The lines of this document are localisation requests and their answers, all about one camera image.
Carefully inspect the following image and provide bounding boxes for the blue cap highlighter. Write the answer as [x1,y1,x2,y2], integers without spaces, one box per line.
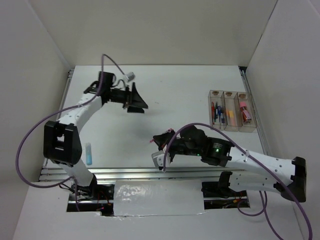
[85,142,93,166]

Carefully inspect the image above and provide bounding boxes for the yellow cap highlighter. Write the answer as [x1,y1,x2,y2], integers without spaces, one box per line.
[229,110,237,126]

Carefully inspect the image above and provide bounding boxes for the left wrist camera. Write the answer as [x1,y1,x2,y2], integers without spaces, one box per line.
[124,72,136,82]

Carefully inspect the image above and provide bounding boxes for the blue gel pen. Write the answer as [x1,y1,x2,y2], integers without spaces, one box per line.
[218,106,225,125]

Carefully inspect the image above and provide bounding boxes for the clear container left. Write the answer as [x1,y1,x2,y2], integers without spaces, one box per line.
[208,90,227,131]

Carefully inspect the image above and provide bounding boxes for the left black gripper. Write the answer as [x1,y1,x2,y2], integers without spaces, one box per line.
[107,82,148,114]

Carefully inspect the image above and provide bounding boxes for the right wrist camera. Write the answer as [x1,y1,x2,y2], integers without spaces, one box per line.
[151,150,170,171]

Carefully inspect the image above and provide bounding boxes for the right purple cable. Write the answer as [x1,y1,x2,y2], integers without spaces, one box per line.
[161,122,313,240]

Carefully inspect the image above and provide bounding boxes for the red gel pen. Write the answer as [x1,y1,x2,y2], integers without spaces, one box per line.
[211,101,216,125]

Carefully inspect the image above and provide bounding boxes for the clear container middle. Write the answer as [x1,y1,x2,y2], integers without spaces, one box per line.
[223,91,241,132]

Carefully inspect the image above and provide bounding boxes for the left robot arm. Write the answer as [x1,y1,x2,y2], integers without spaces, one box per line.
[43,71,149,200]

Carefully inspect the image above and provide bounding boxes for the purple cable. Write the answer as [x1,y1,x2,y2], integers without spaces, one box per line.
[15,53,127,213]
[161,122,313,240]

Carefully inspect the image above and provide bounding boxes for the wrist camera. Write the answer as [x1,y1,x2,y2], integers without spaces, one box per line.
[124,72,136,82]
[151,150,170,171]

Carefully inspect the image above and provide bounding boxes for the purple refill pen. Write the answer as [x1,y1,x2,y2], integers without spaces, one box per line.
[217,105,222,129]

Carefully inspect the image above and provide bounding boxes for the green gel pen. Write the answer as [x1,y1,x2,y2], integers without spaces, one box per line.
[214,101,219,122]

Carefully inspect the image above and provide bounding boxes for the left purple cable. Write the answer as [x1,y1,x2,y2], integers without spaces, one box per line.
[15,53,127,213]

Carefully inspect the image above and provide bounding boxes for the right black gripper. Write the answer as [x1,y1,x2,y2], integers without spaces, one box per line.
[153,128,202,157]

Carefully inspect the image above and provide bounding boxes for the pink cap highlighter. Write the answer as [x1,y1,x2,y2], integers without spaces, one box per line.
[239,101,252,124]

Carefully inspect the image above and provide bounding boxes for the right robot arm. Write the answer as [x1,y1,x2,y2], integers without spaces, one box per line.
[151,124,307,203]

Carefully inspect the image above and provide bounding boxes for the aluminium frame rail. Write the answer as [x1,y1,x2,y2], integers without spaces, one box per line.
[38,167,251,181]

